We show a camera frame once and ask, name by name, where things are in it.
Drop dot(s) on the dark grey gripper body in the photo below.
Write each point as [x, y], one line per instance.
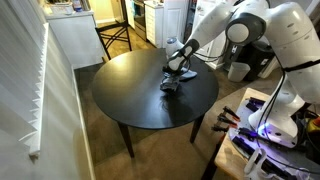
[172, 81]

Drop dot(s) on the light blue woven towel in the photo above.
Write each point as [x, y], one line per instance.
[188, 75]

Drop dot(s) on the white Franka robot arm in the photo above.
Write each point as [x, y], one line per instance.
[293, 33]

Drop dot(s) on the black table leg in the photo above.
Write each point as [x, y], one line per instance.
[196, 128]
[126, 140]

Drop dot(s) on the white drawer cabinet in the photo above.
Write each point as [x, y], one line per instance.
[154, 23]

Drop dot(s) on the white panel door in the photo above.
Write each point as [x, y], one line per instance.
[175, 20]

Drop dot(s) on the white plastic waste bin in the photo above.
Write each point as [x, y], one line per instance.
[238, 71]

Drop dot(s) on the grey robot mounting plate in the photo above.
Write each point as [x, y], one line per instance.
[243, 113]

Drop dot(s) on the black trash can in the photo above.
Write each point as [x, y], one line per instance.
[255, 56]

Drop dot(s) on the white kitchen counter cabinet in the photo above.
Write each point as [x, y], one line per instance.
[75, 36]

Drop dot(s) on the blue capped bottle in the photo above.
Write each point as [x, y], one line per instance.
[77, 5]

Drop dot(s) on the yellow red tool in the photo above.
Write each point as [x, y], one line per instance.
[314, 125]

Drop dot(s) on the white window blind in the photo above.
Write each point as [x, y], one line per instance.
[20, 73]

